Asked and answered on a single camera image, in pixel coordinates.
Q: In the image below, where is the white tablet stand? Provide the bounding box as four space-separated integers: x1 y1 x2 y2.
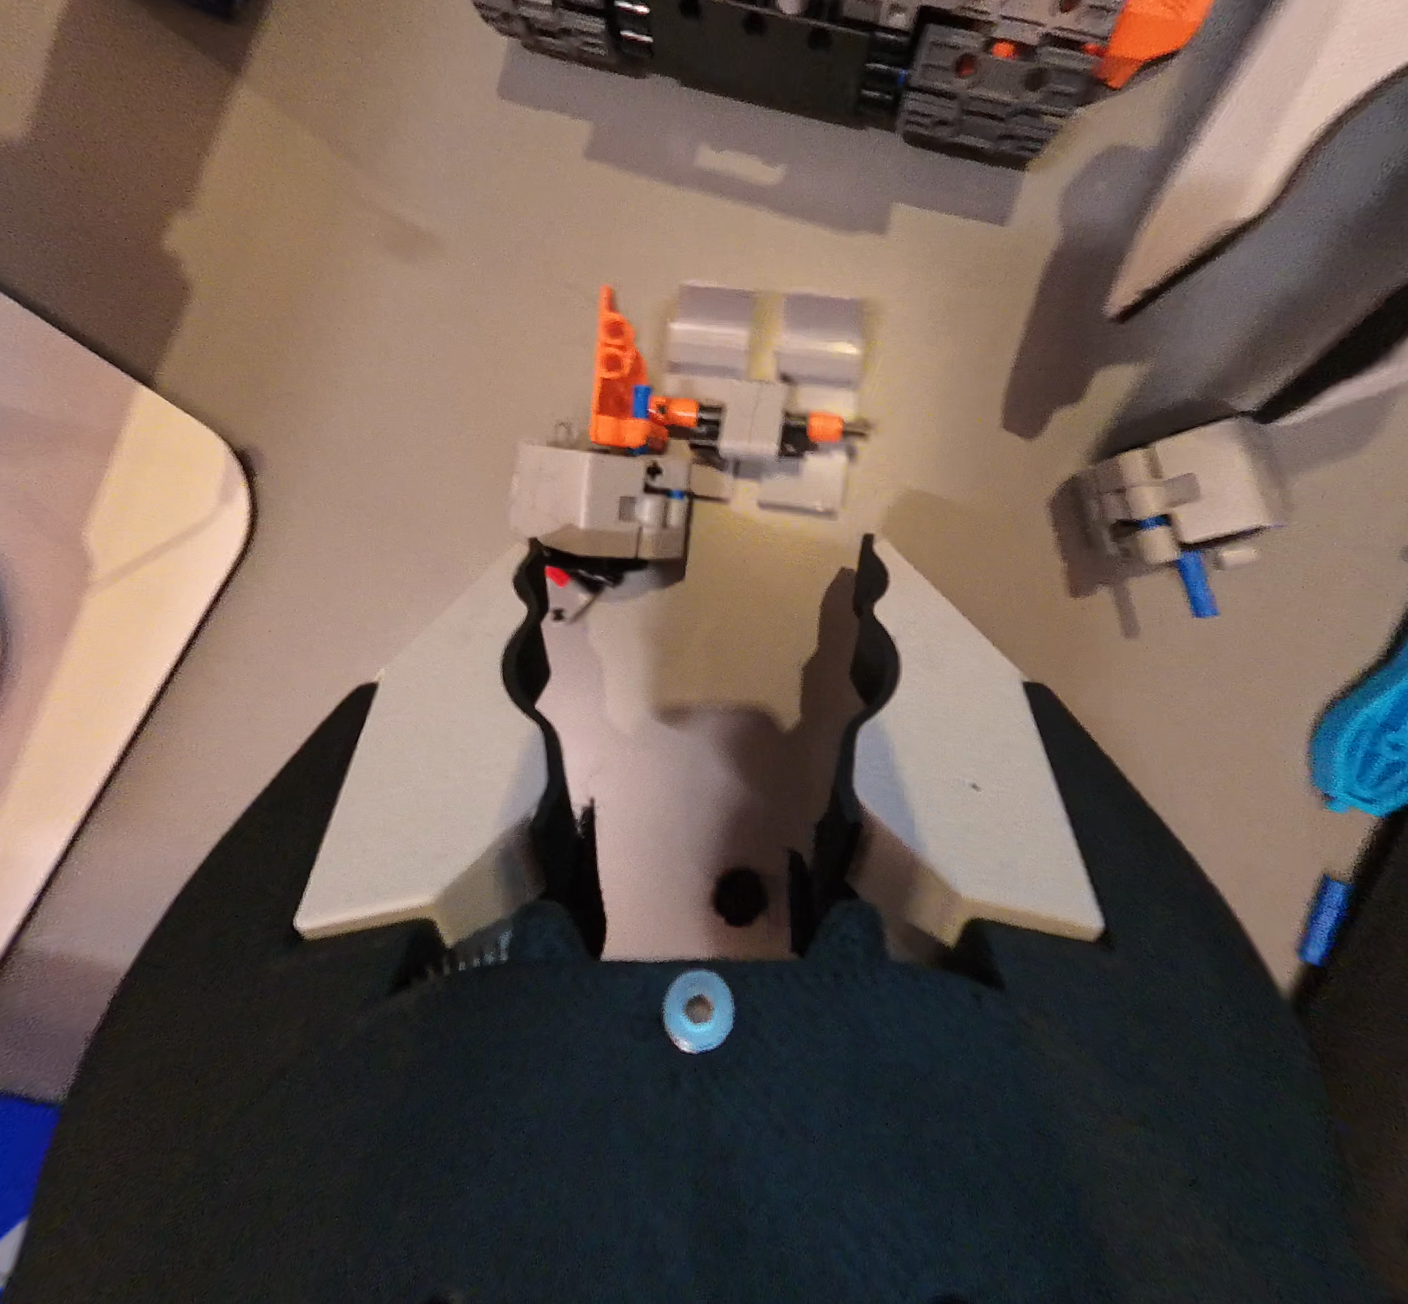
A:
0 291 257 958

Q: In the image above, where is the blue brick pin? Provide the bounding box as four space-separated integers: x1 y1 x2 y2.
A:
1295 874 1354 966

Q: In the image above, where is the tracked toy brick robot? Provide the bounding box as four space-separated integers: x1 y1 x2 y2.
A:
444 0 1223 173

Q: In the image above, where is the grey hinged brick piece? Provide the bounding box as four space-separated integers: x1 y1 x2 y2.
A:
1050 417 1287 623

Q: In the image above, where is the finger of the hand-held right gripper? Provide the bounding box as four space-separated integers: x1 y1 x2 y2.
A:
1103 0 1408 326
1137 72 1408 428

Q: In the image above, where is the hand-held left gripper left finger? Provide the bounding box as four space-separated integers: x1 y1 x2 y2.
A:
293 542 604 954

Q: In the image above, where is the grey orange brick assembly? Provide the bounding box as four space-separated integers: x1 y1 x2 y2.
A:
509 281 873 625

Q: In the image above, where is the light blue brick separator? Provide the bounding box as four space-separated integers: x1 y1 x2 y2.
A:
1307 632 1408 816

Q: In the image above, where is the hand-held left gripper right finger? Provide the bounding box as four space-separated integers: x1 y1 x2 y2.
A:
790 533 1106 958

